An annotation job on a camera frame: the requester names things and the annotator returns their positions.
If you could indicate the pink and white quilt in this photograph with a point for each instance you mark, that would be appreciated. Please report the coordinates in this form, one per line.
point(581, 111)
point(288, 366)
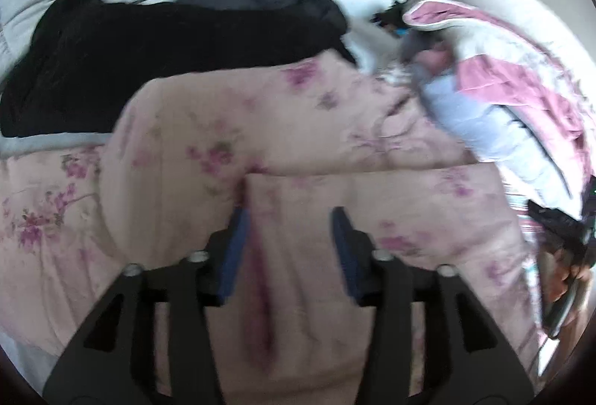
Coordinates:
point(521, 60)

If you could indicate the light blue garment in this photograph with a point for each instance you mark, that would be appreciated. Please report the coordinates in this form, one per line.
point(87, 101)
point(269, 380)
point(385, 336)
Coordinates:
point(484, 126)

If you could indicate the person's right hand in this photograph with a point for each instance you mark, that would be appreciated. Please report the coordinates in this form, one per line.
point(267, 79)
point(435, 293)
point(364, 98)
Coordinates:
point(560, 281)

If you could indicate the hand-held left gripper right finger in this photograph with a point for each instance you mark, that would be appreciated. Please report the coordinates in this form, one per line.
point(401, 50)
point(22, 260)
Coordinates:
point(345, 254)

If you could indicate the pink floral garment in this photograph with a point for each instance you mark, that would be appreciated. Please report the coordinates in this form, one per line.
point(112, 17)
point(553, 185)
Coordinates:
point(298, 116)

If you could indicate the small dark object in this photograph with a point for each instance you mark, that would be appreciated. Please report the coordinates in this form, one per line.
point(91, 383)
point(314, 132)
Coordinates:
point(391, 18)

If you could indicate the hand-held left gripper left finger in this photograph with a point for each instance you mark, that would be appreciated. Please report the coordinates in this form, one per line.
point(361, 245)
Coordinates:
point(234, 247)

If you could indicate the black garment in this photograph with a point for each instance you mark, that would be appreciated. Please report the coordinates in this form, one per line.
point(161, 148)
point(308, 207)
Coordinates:
point(121, 60)

